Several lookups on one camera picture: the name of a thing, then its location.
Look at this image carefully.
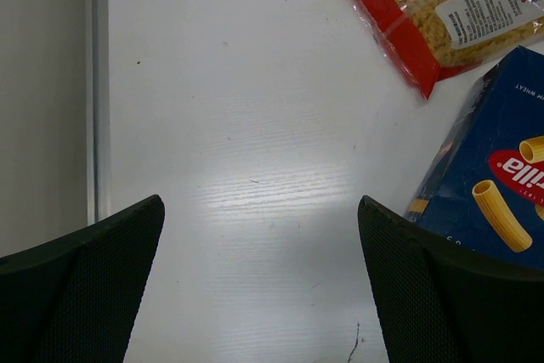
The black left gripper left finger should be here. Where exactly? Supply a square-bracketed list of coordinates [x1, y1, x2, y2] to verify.
[1, 195, 165, 362]

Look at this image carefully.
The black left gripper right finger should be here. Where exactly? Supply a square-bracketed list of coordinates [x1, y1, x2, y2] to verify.
[358, 196, 543, 362]

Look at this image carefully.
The blue Barilla pasta box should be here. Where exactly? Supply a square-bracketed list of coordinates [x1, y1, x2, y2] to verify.
[405, 47, 543, 269]

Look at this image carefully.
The red clear macaroni bag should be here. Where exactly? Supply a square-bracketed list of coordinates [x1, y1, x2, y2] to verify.
[354, 0, 543, 99]

